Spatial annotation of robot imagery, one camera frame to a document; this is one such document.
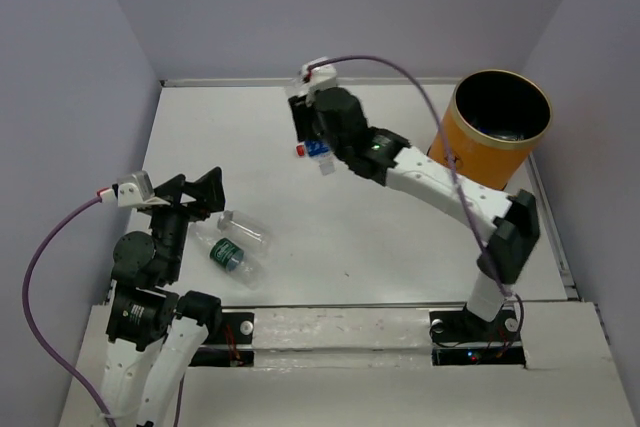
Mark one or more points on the silver bolt right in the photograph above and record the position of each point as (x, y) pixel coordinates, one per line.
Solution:
(437, 326)

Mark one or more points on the green label plastic bottle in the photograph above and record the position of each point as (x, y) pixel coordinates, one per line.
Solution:
(230, 258)

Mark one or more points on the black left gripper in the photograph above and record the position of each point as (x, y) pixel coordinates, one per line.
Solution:
(209, 188)

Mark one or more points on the red cap small bottle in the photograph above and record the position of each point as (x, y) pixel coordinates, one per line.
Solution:
(300, 150)

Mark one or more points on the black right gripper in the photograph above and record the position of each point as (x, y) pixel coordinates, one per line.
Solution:
(304, 115)

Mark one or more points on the silver bolt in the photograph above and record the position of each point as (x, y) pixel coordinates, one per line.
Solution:
(246, 328)
(437, 326)

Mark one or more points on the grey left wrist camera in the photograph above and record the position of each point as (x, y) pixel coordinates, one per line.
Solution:
(130, 191)

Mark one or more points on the orange cylindrical bin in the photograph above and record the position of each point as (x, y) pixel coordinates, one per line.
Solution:
(498, 96)

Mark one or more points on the silver bolt left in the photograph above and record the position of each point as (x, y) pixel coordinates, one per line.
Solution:
(246, 328)

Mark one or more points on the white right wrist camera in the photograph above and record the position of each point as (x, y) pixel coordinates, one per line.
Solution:
(317, 75)

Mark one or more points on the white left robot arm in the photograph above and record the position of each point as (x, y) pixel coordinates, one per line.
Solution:
(153, 333)

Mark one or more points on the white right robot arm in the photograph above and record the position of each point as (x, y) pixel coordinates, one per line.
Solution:
(506, 226)

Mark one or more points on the clear plastic bottle no label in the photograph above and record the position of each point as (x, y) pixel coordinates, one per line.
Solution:
(244, 230)

